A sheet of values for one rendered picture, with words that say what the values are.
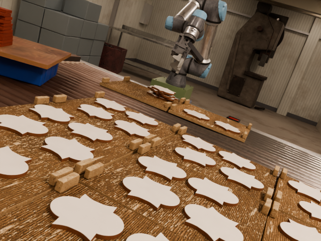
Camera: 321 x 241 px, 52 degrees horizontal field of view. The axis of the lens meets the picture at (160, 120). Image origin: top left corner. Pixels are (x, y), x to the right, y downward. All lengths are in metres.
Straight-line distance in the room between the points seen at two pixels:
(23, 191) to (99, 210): 0.15
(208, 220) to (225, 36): 10.13
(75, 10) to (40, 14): 0.58
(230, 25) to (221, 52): 0.88
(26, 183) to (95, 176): 0.16
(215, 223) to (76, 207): 0.30
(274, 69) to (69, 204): 10.20
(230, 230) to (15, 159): 0.50
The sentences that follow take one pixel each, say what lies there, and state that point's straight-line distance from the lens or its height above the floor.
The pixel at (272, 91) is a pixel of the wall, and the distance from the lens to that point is 10.73.
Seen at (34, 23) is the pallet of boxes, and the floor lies 0.79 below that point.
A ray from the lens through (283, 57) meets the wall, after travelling 10.71.
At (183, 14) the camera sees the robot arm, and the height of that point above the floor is 1.42.
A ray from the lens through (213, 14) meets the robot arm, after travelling 2.18.
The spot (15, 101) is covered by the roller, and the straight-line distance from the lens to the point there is 1.29.
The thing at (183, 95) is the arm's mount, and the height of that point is 0.92.
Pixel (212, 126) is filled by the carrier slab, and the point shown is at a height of 0.94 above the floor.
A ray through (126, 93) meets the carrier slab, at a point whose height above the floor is 0.93.
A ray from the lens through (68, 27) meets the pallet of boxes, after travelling 5.38.
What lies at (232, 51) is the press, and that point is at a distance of 9.58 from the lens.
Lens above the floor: 1.30
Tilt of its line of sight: 15 degrees down
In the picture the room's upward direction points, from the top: 18 degrees clockwise
